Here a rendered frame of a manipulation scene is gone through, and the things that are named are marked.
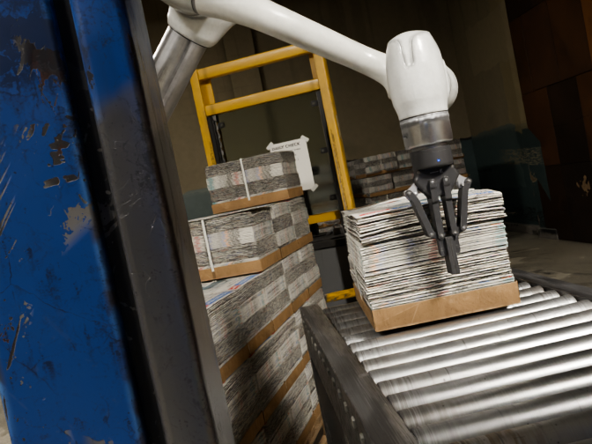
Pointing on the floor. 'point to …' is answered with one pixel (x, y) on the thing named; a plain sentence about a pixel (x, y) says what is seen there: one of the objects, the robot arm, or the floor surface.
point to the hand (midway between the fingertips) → (450, 255)
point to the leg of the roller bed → (333, 429)
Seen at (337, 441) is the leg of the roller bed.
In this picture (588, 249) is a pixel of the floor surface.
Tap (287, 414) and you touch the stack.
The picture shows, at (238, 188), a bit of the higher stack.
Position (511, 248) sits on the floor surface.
